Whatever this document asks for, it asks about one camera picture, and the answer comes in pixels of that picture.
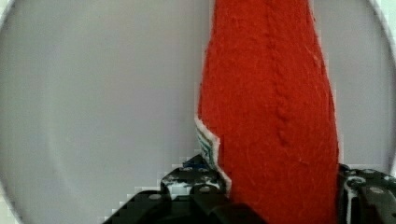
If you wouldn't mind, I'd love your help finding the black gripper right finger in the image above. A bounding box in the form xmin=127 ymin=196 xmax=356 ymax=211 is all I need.
xmin=337 ymin=164 xmax=396 ymax=224

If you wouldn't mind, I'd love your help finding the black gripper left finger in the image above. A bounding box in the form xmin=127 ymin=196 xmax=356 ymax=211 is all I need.
xmin=160 ymin=154 xmax=228 ymax=200

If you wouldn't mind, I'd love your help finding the red felt ketchup bottle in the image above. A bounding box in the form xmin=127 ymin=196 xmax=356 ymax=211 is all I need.
xmin=196 ymin=0 xmax=339 ymax=224

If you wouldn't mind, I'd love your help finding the grey round plate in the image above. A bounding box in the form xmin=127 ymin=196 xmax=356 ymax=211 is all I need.
xmin=1 ymin=0 xmax=395 ymax=224

